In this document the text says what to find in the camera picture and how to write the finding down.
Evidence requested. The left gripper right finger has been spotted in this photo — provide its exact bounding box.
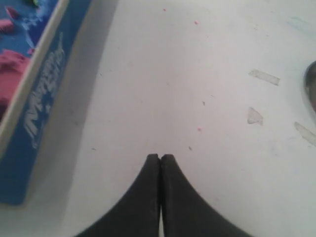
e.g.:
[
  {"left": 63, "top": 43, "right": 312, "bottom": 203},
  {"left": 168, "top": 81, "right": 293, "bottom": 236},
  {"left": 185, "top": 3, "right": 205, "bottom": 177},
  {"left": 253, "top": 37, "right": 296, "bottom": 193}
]
[{"left": 160, "top": 154, "right": 250, "bottom": 237}]

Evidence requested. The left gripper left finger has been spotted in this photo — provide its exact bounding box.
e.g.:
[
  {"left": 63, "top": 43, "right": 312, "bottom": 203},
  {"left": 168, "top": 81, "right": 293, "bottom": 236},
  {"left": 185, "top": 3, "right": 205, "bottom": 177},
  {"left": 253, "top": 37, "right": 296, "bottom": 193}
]
[{"left": 78, "top": 154, "right": 161, "bottom": 237}]

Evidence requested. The clear tape piece left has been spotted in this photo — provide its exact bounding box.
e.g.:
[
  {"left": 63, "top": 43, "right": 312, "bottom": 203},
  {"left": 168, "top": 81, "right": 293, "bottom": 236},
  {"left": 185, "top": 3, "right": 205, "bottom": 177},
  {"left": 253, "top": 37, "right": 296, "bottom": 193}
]
[{"left": 247, "top": 107, "right": 264, "bottom": 126}]

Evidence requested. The clear tape piece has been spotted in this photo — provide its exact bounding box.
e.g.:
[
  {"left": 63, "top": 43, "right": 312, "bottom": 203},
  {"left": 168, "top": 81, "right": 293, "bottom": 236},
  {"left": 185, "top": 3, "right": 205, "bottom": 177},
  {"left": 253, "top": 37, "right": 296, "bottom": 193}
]
[
  {"left": 294, "top": 122, "right": 316, "bottom": 146},
  {"left": 247, "top": 107, "right": 264, "bottom": 126},
  {"left": 249, "top": 69, "right": 280, "bottom": 86}
]

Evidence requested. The clear tape piece right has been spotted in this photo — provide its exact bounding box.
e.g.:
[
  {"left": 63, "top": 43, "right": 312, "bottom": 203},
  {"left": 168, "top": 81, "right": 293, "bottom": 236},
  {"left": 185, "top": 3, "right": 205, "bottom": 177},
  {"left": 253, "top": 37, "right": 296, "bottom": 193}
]
[{"left": 294, "top": 122, "right": 316, "bottom": 146}]

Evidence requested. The clear tape piece upper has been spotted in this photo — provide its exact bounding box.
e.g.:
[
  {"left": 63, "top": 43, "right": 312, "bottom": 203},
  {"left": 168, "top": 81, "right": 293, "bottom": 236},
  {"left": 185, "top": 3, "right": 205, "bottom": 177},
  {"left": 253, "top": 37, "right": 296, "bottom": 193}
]
[{"left": 249, "top": 69, "right": 280, "bottom": 86}]

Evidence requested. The round steel plate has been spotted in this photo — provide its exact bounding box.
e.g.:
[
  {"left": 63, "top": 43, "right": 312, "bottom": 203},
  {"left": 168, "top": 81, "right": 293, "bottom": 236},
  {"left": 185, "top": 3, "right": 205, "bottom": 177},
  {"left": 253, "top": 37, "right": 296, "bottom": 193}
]
[{"left": 304, "top": 61, "right": 316, "bottom": 111}]

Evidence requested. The pink sand pile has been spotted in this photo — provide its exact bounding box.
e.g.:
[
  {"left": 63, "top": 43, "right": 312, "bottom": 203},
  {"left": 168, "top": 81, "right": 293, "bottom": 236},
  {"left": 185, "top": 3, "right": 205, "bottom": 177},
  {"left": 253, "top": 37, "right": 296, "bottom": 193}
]
[{"left": 0, "top": 6, "right": 30, "bottom": 118}]

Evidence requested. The blue sand tray box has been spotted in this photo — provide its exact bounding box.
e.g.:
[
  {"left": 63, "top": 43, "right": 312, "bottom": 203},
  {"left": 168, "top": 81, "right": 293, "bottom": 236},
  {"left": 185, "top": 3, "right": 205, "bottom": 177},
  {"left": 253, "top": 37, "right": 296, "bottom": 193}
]
[{"left": 0, "top": 0, "right": 90, "bottom": 205}]

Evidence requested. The green plastic sand mold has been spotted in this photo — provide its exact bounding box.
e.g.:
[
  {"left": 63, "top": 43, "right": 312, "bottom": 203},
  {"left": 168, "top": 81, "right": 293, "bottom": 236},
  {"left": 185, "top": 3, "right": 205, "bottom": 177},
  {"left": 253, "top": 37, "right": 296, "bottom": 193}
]
[{"left": 23, "top": 0, "right": 40, "bottom": 7}]

